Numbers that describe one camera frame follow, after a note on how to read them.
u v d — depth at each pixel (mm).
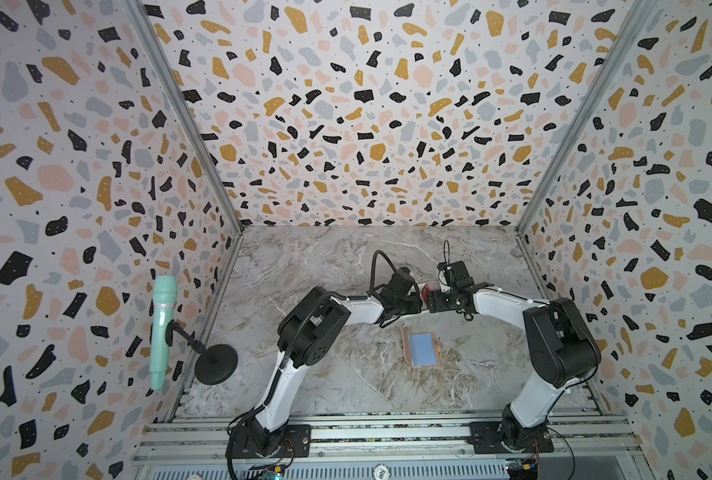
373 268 779
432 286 976
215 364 842
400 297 818
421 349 907
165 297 626
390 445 735
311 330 543
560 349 487
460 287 777
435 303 898
